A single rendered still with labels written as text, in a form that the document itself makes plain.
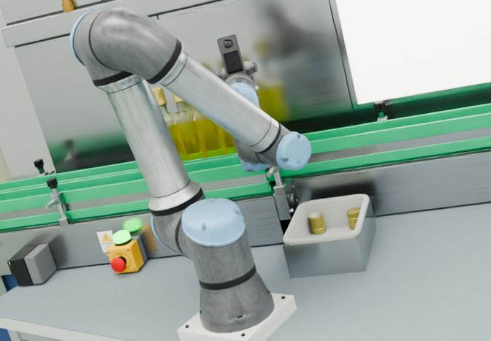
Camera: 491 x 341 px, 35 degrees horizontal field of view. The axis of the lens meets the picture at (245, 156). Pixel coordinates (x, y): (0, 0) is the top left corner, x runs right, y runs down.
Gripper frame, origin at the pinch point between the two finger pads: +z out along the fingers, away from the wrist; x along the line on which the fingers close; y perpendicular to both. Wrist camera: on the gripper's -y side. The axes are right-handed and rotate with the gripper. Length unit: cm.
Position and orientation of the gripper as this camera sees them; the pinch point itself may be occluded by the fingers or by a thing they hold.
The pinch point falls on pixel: (237, 65)
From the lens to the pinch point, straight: 194.6
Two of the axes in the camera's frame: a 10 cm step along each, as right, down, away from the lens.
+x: 9.7, -2.4, -0.6
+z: -0.1, -2.9, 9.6
